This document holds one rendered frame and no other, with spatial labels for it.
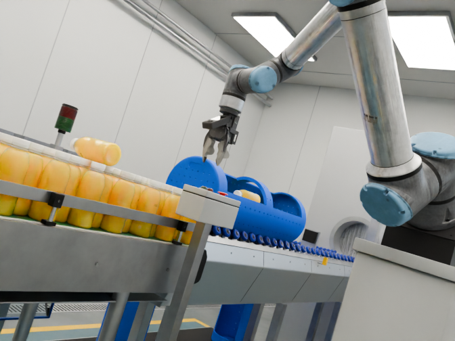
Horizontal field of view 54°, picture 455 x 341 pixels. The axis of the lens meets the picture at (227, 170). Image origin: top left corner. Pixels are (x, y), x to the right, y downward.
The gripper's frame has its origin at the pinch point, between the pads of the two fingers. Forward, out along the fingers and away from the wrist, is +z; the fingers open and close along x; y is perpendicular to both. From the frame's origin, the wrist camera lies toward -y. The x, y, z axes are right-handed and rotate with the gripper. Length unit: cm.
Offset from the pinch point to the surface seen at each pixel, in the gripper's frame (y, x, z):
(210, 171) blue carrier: 13.7, 8.7, 2.8
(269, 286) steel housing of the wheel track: 88, 6, 48
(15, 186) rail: -71, -4, 24
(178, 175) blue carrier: 13.7, 24.5, 8.0
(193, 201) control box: -18.9, -13.6, 15.9
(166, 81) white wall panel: 288, 337, -120
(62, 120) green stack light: -29, 50, 2
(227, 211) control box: -5.4, -17.5, 15.7
